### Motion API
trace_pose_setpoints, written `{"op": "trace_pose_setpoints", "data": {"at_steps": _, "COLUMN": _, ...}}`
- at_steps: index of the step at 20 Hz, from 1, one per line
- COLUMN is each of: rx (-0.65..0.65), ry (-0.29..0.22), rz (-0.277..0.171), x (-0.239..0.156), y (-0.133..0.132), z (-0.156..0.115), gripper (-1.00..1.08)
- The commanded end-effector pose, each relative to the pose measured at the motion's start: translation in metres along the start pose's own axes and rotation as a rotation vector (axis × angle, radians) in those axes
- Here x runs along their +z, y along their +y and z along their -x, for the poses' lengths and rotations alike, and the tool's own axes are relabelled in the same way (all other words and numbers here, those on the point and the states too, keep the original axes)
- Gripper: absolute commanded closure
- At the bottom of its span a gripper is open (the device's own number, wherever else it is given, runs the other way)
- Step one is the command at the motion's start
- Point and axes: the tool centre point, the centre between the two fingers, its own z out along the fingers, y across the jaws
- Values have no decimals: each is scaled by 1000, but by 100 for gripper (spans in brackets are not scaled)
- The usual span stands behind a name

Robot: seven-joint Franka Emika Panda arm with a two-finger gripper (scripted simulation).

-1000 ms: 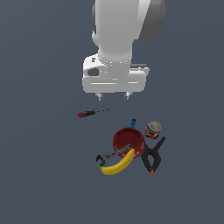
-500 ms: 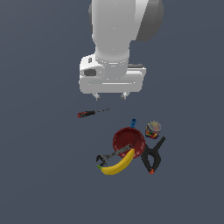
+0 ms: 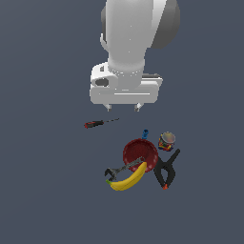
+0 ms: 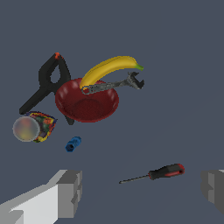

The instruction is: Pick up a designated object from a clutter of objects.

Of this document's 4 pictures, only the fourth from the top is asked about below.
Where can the colourful cup with clear lid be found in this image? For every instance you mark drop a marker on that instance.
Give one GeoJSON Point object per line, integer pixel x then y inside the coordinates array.
{"type": "Point", "coordinates": [32, 127]}

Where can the yellow banana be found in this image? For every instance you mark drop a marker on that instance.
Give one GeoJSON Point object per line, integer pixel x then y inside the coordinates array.
{"type": "Point", "coordinates": [109, 67]}

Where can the red bowl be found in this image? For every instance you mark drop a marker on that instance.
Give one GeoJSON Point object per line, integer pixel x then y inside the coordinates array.
{"type": "Point", "coordinates": [87, 103]}

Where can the black spring clamp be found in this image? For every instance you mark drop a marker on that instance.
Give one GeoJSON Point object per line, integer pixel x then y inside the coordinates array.
{"type": "Point", "coordinates": [48, 81]}

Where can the red and black screwdriver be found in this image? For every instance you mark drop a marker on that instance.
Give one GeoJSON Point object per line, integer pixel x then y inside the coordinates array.
{"type": "Point", "coordinates": [163, 173]}

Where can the grey adjustable wrench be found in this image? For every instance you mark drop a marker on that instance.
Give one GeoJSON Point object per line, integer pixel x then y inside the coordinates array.
{"type": "Point", "coordinates": [113, 85]}

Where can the blue hex nut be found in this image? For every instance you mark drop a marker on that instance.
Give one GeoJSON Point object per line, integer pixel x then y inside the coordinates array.
{"type": "Point", "coordinates": [73, 144]}

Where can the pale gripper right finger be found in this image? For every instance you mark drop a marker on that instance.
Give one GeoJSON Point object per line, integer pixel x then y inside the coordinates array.
{"type": "Point", "coordinates": [214, 186]}

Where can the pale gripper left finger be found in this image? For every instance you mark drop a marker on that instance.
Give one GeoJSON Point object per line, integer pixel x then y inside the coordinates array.
{"type": "Point", "coordinates": [46, 198]}

